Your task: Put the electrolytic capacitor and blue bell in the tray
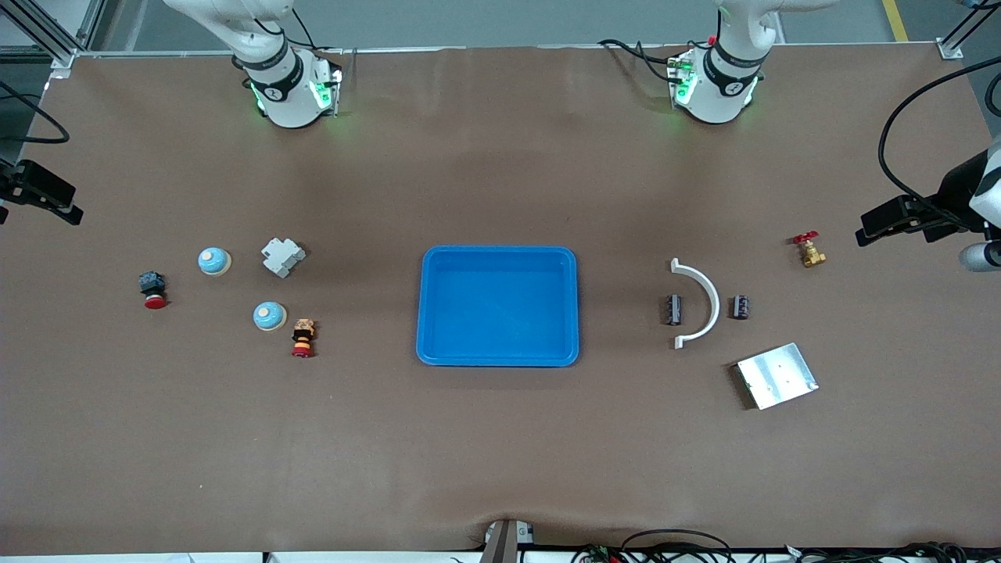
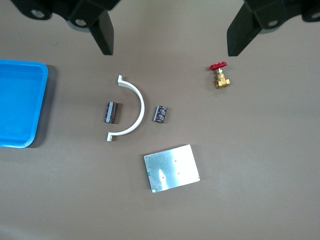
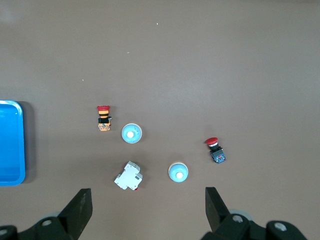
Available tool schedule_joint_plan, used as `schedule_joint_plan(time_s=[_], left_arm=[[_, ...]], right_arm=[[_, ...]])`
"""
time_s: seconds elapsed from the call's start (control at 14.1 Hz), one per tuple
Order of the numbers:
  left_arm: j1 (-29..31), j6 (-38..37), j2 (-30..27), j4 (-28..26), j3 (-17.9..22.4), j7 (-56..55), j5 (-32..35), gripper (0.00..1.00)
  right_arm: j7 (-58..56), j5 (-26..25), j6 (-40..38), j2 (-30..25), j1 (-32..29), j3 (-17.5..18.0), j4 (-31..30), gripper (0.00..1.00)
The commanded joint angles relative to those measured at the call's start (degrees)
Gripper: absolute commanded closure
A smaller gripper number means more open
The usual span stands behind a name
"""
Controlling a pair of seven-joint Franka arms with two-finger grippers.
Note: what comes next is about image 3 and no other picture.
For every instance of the red mushroom push button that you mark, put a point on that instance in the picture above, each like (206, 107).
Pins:
(215, 150)

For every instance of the blue service bell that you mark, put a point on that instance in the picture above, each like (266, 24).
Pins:
(131, 133)
(178, 172)

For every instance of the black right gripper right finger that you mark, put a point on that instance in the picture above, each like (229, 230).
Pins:
(220, 217)

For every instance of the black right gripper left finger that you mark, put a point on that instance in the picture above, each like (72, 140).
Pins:
(75, 215)

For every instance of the brown table cover mat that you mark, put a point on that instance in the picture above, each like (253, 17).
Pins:
(160, 75)

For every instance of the white circuit breaker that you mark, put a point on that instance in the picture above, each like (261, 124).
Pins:
(128, 175)

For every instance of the blue plastic tray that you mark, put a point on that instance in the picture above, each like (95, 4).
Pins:
(10, 145)

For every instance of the red orange emergency stop button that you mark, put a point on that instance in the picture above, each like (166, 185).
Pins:
(103, 117)

